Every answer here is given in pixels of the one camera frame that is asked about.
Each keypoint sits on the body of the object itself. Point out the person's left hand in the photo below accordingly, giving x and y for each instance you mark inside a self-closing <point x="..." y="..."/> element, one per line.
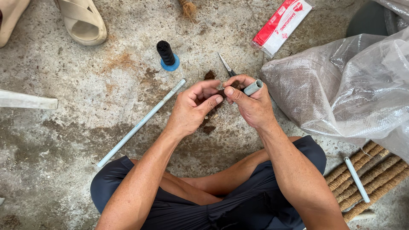
<point x="185" y="111"/>

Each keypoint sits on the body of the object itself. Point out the person's right hand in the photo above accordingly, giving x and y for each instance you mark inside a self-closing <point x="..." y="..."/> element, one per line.
<point x="254" y="107"/>

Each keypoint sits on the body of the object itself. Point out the short grey pipe piece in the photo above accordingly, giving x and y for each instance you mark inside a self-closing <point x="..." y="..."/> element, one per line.
<point x="254" y="87"/>

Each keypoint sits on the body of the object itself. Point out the brown coconut fibre clump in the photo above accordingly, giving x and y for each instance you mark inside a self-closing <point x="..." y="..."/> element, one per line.
<point x="236" y="85"/>

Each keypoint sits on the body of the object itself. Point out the loose brown fibre scraps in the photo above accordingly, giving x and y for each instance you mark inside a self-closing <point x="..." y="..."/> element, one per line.
<point x="209" y="127"/>

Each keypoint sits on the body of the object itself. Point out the long white plastic pipe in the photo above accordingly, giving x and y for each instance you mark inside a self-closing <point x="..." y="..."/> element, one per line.
<point x="140" y="123"/>

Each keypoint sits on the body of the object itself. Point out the black thread spool blue base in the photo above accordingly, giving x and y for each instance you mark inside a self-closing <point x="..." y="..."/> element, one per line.
<point x="166" y="53"/>

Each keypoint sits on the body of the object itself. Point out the person's right leg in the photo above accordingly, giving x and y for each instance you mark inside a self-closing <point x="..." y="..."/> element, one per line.
<point x="230" y="172"/>

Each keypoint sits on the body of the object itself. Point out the person's leg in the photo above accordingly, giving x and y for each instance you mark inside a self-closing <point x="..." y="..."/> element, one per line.
<point x="182" y="190"/>
<point x="230" y="172"/>

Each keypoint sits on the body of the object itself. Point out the person's left leg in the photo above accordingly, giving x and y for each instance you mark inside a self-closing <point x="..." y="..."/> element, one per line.
<point x="182" y="190"/>

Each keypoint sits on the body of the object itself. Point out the red and white plastic packet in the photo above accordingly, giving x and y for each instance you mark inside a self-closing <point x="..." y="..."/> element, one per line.
<point x="281" y="24"/>

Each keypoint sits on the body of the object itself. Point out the large translucent woven plastic sack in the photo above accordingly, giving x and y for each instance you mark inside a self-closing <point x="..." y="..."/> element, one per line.
<point x="345" y="86"/>

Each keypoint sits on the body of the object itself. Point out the person's dark shorts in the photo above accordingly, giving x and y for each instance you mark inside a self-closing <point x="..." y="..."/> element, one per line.
<point x="249" y="204"/>

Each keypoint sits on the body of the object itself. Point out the coir fibre tuft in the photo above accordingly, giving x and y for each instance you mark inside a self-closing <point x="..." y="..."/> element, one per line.
<point x="188" y="8"/>

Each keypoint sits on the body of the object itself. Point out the short white plastic pipe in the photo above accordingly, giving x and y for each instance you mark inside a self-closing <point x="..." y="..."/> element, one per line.
<point x="357" y="179"/>

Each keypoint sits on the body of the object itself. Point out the beige sandal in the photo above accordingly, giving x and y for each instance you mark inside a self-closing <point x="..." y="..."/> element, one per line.
<point x="83" y="20"/>
<point x="11" y="17"/>

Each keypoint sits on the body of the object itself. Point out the row of coir wrapped rods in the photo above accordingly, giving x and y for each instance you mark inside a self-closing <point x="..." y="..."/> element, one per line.
<point x="380" y="174"/>

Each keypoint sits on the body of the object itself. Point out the clear plastic bag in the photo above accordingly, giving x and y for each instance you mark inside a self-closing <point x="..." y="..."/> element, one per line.
<point x="394" y="12"/>

